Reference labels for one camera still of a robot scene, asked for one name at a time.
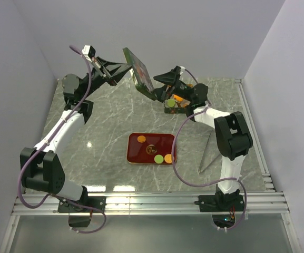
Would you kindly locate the aluminium mounting rail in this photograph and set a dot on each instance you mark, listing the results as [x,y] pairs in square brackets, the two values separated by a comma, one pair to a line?
[160,203]

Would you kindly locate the dark patterned cookie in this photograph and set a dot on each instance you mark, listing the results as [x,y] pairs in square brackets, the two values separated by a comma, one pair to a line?
[151,149]

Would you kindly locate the metal tweezers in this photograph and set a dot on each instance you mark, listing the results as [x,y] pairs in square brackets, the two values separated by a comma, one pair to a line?
[210,155]

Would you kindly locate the orange waffle round cookie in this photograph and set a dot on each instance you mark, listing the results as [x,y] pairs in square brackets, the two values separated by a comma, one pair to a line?
[168,158]

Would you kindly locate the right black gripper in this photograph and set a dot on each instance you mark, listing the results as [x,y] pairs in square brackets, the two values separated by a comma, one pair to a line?
[172,79]

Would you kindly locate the green round cookie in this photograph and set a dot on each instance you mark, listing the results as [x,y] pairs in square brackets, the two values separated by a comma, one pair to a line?
[159,159]
[171,103]

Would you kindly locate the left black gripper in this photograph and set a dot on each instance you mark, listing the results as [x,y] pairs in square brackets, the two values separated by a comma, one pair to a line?
[100,66]

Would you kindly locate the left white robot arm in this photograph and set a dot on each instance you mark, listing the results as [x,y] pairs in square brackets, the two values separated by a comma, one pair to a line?
[41,169]

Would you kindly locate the green cookie tin box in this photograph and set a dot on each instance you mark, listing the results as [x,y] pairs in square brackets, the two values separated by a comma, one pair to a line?
[177,109]

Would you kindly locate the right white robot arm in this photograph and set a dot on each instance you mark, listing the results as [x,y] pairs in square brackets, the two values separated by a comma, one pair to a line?
[233,136]

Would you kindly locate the gold tin lid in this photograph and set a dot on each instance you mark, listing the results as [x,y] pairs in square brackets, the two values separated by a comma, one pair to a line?
[140,75]

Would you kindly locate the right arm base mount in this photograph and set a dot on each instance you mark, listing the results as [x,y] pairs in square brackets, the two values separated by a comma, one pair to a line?
[220,203]

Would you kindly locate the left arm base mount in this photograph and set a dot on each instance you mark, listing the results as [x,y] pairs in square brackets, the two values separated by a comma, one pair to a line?
[97,202]

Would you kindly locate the brown round cookie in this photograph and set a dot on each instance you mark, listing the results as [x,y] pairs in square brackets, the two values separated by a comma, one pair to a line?
[141,139]

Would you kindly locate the red rectangular tray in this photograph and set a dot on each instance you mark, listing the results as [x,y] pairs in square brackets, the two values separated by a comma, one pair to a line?
[136,152]

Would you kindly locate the orange flower cookie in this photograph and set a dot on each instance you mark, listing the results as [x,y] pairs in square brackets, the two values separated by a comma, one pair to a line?
[178,98]

